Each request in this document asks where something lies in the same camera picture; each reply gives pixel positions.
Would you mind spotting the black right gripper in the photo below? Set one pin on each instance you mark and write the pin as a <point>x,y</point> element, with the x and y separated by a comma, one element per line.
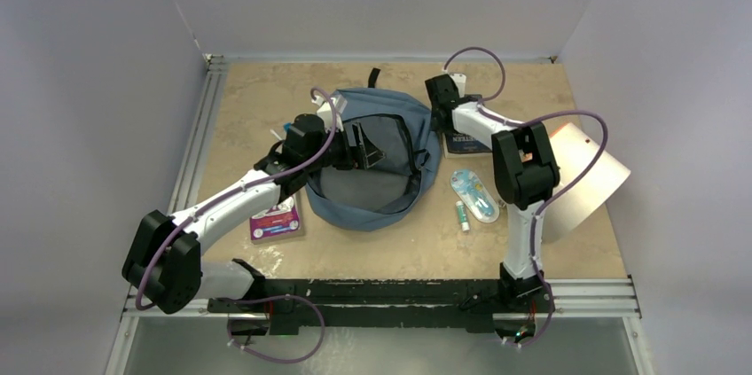
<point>434,125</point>

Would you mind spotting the blue fabric backpack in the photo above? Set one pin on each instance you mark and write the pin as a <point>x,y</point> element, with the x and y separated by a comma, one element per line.
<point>399,126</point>

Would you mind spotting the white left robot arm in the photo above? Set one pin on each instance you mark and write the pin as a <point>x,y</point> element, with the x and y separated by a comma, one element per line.
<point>164,262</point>

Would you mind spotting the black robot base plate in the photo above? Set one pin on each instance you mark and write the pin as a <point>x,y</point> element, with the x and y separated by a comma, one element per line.
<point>472,305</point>

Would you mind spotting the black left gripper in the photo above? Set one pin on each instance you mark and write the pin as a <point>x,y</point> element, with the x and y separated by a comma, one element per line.
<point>370,153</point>

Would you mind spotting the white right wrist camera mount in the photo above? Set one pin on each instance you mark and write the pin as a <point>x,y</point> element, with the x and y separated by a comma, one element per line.
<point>459,80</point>

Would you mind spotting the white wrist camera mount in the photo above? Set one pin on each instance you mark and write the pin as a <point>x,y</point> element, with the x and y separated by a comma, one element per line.
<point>459,80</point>
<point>329,109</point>

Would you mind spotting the white orange-edged ring binder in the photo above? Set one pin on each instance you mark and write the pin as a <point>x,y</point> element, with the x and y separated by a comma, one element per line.
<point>573,151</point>

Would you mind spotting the green white glue stick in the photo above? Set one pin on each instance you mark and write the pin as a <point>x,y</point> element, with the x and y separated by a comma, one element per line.
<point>462,216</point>

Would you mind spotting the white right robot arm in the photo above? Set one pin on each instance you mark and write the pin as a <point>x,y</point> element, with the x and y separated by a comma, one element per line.
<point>525,174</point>

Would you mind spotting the dark blue paperback book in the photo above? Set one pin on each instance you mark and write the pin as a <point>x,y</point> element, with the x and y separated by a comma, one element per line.
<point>456,143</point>

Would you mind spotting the light blue scissors blister pack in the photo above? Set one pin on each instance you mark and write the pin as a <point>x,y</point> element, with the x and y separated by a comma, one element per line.
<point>476,197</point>

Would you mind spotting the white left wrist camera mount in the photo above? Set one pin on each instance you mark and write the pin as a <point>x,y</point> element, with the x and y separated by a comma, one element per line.
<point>329,109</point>

